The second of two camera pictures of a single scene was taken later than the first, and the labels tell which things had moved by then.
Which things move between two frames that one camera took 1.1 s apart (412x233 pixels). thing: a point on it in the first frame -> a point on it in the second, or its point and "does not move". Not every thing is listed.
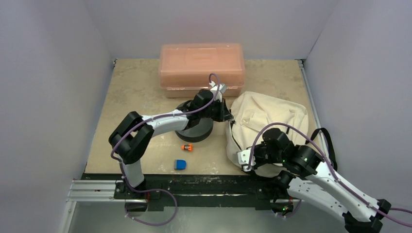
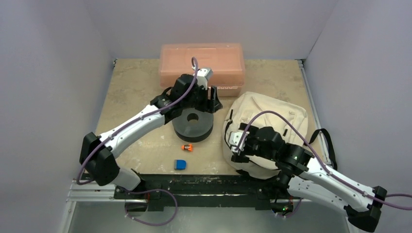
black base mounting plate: (208, 192) does not move
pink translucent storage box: (184, 69) does not move
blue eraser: (180, 164) does not move
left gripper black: (223, 113) -> (207, 106)
